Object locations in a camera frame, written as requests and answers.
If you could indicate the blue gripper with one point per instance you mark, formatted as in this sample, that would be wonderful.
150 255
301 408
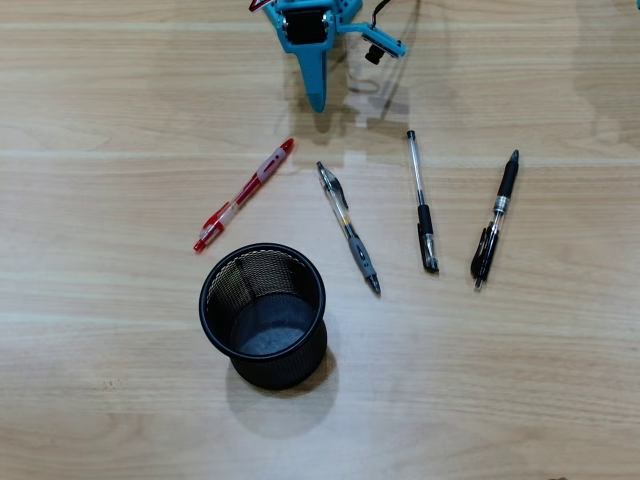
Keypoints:
306 30

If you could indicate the red clear retractable pen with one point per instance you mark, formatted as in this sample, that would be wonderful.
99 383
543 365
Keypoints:
250 190

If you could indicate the clear pen grey grip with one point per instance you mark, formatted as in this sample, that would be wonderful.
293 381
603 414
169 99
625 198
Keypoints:
357 250

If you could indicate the clear stick pen black cap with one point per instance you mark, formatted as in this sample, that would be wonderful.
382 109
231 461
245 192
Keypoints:
425 220

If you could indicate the black retractable pen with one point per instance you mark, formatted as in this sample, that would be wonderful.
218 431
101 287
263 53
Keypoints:
507 185

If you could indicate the black mesh pen holder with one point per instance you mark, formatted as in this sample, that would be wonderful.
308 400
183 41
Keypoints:
280 370

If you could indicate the blue mounted wrist camera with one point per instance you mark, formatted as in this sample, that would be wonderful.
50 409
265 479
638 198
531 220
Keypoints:
387 42

